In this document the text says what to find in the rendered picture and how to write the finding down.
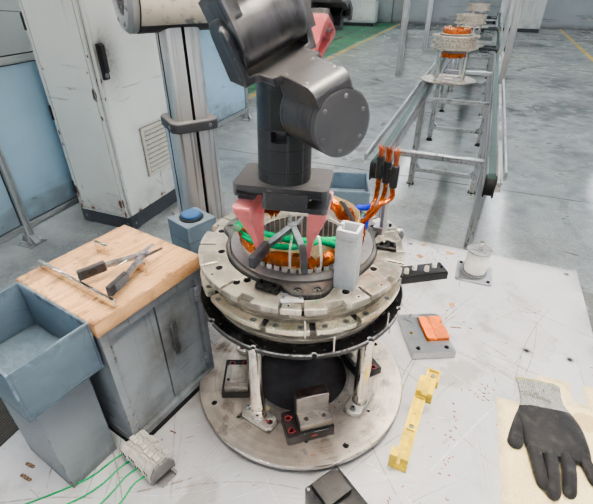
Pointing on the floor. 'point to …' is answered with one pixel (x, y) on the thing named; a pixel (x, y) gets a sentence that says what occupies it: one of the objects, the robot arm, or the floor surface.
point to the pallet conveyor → (493, 118)
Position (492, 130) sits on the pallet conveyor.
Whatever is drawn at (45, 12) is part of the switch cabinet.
